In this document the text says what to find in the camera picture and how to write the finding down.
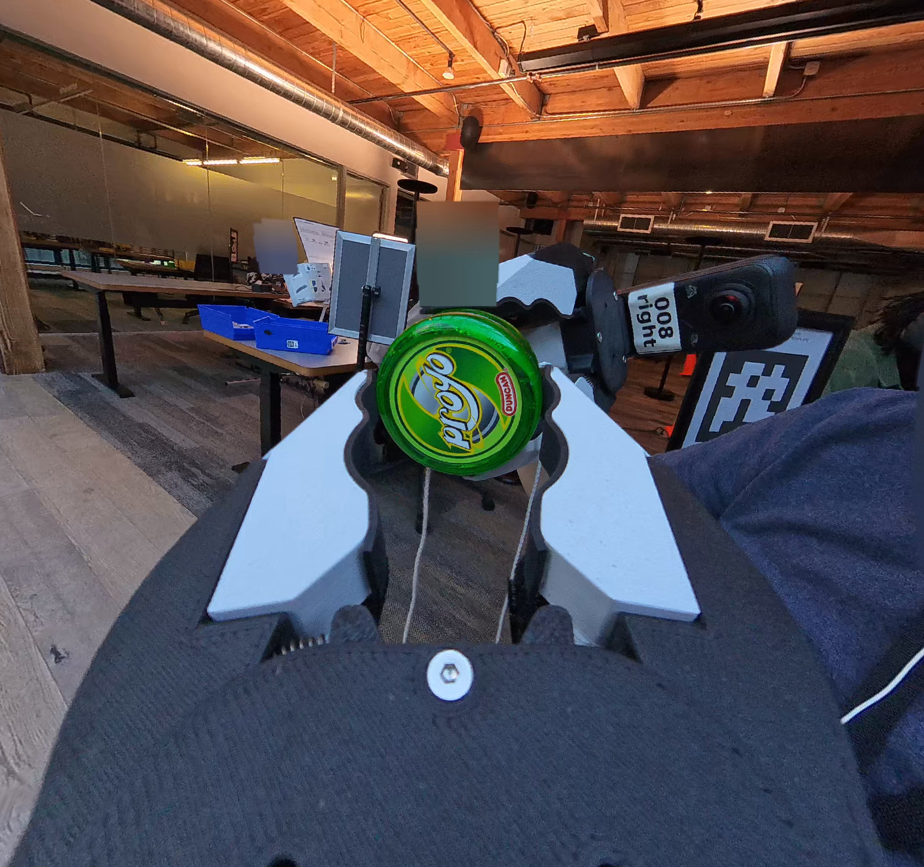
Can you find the hanging ceiling bulb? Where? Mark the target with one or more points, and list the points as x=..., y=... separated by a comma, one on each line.
x=448, y=72

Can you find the wooden table with black legs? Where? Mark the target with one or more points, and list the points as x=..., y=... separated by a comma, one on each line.
x=317, y=365

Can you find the silver ventilation duct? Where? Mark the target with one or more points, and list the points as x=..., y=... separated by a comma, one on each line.
x=216, y=51

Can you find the grey sign panel on stand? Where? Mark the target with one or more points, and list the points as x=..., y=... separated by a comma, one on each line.
x=350, y=282

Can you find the white leaflet display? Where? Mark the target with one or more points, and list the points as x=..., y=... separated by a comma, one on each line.
x=309, y=284

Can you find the white poster board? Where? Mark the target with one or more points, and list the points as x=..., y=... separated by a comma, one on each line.
x=314, y=239

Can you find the wooden support post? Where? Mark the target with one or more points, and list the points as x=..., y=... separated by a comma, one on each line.
x=18, y=289

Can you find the black ceiling light rail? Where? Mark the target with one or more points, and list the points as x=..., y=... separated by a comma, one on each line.
x=722, y=33

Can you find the black round floor lamp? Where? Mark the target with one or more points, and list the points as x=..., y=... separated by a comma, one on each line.
x=417, y=186

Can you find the black ball speaker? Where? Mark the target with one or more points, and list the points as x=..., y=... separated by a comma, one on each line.
x=470, y=131

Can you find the blue plastic bin with label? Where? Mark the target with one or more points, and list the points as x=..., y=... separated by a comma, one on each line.
x=296, y=336

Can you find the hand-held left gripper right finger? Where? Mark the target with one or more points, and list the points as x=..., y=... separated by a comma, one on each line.
x=613, y=520

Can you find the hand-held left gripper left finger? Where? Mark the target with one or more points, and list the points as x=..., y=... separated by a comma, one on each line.
x=303, y=520

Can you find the black white marker sign board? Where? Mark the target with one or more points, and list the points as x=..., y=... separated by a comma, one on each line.
x=758, y=391

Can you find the long wooden table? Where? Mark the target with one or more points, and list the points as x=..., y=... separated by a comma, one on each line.
x=144, y=282

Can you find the white ceiling vent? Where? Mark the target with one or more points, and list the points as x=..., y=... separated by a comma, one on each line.
x=635, y=223
x=791, y=230

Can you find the green yoyo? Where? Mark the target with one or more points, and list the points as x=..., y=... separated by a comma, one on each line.
x=458, y=391

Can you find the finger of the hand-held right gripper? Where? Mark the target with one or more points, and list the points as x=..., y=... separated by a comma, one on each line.
x=538, y=281
x=556, y=347

